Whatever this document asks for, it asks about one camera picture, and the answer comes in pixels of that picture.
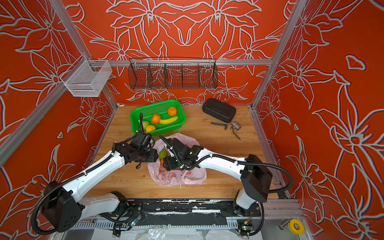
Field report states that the green fruit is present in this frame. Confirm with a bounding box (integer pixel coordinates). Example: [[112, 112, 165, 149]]
[[142, 121, 149, 130]]

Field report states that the green plastic perforated basket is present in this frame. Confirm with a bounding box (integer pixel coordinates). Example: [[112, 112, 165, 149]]
[[130, 100, 187, 136]]

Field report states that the black wire wall basket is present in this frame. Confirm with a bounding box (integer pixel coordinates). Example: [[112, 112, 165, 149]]
[[128, 58, 219, 90]]

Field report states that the orange fruit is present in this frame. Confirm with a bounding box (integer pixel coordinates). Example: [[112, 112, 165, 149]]
[[167, 107, 178, 117], [151, 114, 162, 124]]

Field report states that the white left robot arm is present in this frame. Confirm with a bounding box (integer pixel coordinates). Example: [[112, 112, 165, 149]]
[[31, 131, 158, 235]]

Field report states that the dark metal bracket tool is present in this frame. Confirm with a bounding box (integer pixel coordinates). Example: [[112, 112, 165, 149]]
[[211, 122, 228, 130]]

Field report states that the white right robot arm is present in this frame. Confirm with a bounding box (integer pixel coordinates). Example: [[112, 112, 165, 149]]
[[160, 136, 294, 210]]

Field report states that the green pepper in bag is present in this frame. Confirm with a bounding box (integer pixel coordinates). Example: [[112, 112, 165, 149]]
[[159, 149, 168, 160]]

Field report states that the black plastic tool case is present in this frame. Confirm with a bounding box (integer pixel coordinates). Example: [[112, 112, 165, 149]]
[[202, 98, 237, 123]]

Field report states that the yellow lemon fruit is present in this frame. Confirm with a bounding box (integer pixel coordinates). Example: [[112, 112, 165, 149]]
[[145, 125, 156, 133]]

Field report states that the silver metal fitting tool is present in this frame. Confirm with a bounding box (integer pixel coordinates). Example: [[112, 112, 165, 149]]
[[231, 121, 241, 140]]

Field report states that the white wire mesh basket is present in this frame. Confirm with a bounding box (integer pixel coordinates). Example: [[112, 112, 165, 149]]
[[60, 60, 112, 97]]

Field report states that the yellow tape roll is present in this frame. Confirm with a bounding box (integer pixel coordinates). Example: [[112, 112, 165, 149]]
[[288, 219, 306, 235]]

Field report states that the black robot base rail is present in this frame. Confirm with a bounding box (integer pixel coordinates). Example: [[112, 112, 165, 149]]
[[118, 199, 262, 229]]

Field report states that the yellow toy banana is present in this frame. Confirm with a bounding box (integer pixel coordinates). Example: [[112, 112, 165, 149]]
[[159, 116, 179, 125]]

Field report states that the pink translucent plastic bag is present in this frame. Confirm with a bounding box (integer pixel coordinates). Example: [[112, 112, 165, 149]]
[[148, 133, 207, 187]]

